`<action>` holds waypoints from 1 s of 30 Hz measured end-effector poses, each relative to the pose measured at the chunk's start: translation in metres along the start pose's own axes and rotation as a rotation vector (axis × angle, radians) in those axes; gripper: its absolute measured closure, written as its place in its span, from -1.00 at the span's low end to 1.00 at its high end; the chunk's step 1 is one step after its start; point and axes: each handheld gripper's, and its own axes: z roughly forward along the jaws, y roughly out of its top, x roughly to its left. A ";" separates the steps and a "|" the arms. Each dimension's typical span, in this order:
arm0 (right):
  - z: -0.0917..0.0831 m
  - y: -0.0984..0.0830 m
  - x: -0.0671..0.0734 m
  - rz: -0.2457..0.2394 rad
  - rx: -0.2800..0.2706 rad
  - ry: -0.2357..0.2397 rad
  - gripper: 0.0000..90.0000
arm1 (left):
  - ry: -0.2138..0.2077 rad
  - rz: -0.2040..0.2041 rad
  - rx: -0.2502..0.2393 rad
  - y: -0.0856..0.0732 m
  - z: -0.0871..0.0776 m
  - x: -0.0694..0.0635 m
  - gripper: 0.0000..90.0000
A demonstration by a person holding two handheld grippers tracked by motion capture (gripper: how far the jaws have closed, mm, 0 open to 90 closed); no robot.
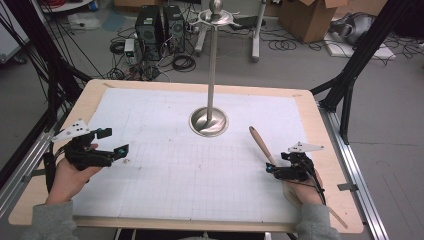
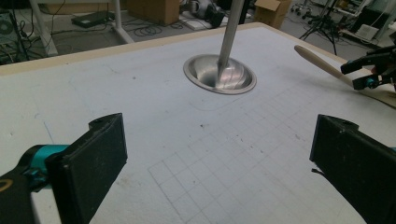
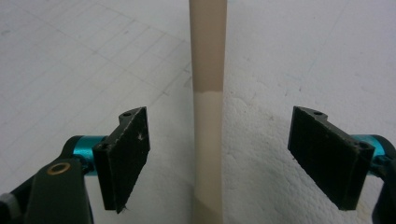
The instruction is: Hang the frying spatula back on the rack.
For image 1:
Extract small white electronics box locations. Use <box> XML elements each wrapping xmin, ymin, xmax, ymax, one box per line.
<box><xmin>123</xmin><ymin>38</ymin><xmax>136</xmax><ymax>58</ymax></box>

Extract clear plastic bag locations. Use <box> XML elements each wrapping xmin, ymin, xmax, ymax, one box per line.
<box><xmin>67</xmin><ymin>12</ymin><xmax>102</xmax><ymax>32</ymax></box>

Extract grey metal floor stand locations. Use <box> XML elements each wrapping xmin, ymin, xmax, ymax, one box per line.
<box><xmin>194</xmin><ymin>0</ymin><xmax>268</xmax><ymax>64</ymax></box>

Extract coiled black cable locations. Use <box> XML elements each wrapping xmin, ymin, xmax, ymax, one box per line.
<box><xmin>171</xmin><ymin>54</ymin><xmax>197</xmax><ymax>73</ymax></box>

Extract grey bag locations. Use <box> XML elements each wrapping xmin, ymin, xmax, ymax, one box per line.
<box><xmin>332</xmin><ymin>12</ymin><xmax>377</xmax><ymax>46</ymax></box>

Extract wooden slotted spatula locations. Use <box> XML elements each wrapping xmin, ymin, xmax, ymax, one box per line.
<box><xmin>248</xmin><ymin>125</ymin><xmax>303</xmax><ymax>208</ymax></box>

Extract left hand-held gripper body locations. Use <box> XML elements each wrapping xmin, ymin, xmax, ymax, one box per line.
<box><xmin>51</xmin><ymin>118</ymin><xmax>116</xmax><ymax>172</ymax></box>

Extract person's right hand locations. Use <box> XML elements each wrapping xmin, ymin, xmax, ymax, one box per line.
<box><xmin>293</xmin><ymin>169</ymin><xmax>324</xmax><ymax>206</ymax></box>

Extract black frame strut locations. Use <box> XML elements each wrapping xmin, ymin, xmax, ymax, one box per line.
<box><xmin>309</xmin><ymin>0</ymin><xmax>415</xmax><ymax>145</ymax></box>

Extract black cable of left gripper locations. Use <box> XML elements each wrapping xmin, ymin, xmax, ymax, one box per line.
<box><xmin>42</xmin><ymin>143</ymin><xmax>65</xmax><ymax>194</ymax></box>

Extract white flat board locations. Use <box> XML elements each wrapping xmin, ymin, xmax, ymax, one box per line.
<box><xmin>323</xmin><ymin>31</ymin><xmax>398</xmax><ymax>62</ymax></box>

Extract black frame with cables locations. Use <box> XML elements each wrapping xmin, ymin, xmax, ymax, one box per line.
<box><xmin>0</xmin><ymin>0</ymin><xmax>94</xmax><ymax>188</ymax></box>

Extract person's left hand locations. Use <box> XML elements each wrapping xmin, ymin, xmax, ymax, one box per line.
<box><xmin>44</xmin><ymin>159</ymin><xmax>103</xmax><ymax>205</ymax></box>

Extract loose black floor cables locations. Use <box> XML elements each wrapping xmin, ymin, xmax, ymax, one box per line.
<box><xmin>259</xmin><ymin>29</ymin><xmax>324</xmax><ymax>53</ymax></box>

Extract brown cardboard box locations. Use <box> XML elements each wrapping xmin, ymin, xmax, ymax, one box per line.
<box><xmin>278</xmin><ymin>0</ymin><xmax>350</xmax><ymax>44</ymax></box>

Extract white grid mat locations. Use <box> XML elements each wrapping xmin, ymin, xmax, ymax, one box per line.
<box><xmin>72</xmin><ymin>87</ymin><xmax>311</xmax><ymax>224</ymax></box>

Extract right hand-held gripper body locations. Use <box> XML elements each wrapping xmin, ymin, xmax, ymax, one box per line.
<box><xmin>282</xmin><ymin>141</ymin><xmax>325</xmax><ymax>183</ymax></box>

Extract black computer tower green sticker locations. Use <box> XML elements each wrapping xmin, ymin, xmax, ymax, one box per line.
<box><xmin>134</xmin><ymin>4</ymin><xmax>165</xmax><ymax>62</ymax></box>

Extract steel utensil hanging stand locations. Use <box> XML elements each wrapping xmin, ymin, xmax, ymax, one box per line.
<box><xmin>188</xmin><ymin>0</ymin><xmax>243</xmax><ymax>138</ymax></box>

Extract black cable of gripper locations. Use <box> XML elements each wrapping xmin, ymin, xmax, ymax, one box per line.
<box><xmin>42</xmin><ymin>143</ymin><xmax>65</xmax><ymax>194</ymax></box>
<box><xmin>281</xmin><ymin>161</ymin><xmax>328</xmax><ymax>206</ymax></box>

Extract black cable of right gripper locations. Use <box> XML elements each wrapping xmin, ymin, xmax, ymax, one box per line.
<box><xmin>281</xmin><ymin>161</ymin><xmax>328</xmax><ymax>206</ymax></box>

